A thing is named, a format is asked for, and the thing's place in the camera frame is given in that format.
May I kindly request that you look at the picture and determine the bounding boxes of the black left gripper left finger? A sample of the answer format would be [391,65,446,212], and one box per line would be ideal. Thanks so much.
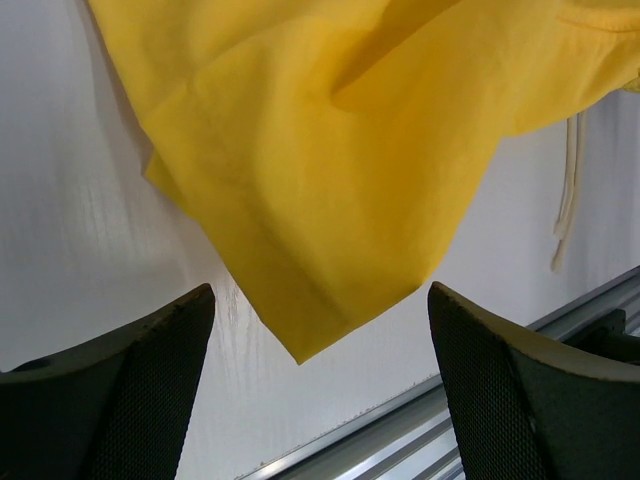
[1,284,215,479]

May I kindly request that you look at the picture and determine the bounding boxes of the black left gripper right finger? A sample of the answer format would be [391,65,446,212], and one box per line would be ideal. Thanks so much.
[428,283,639,479]

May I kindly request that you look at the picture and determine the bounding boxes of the yellow shorts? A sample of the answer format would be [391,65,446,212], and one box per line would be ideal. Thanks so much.
[90,1,639,363]

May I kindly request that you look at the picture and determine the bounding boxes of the aluminium mounting rail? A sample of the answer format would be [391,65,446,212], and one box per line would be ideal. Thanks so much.
[244,267,639,479]

